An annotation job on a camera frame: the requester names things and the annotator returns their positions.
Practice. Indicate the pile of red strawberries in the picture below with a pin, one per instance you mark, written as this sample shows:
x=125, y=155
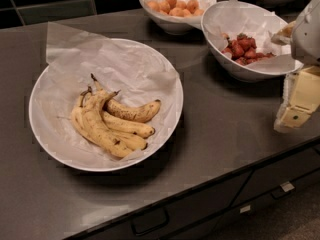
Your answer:
x=243, y=50

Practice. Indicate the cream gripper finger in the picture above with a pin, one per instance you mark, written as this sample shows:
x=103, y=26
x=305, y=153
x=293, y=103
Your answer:
x=283, y=36
x=301, y=98

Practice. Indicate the white bowl with strawberries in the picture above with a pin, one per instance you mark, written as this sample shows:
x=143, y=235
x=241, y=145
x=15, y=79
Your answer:
x=240, y=72

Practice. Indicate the white bowl with orange fruit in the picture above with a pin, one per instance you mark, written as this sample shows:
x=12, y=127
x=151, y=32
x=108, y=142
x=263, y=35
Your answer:
x=173, y=25

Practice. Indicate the white paper liner in large bowl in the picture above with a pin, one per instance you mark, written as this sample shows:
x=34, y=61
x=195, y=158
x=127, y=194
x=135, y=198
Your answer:
x=126, y=64

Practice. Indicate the dark drawer handle left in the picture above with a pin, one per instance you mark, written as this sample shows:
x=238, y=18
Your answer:
x=150, y=221

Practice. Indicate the dark drawer handle right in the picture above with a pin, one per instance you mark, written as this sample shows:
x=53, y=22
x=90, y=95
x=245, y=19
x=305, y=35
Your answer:
x=282, y=190

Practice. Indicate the pile of small orange fruit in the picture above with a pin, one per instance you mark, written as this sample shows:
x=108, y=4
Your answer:
x=176, y=8

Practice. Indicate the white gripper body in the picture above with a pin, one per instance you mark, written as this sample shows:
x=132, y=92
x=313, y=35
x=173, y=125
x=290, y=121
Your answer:
x=307, y=35

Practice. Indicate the yellow spotted banana bunch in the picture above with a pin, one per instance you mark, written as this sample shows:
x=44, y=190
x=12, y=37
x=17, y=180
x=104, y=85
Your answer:
x=116, y=128

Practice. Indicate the dark drawer handle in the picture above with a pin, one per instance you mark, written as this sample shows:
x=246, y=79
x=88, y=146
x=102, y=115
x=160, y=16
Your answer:
x=150, y=221
x=282, y=190

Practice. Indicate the large white bowl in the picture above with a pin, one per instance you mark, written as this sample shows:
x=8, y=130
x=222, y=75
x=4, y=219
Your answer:
x=66, y=157

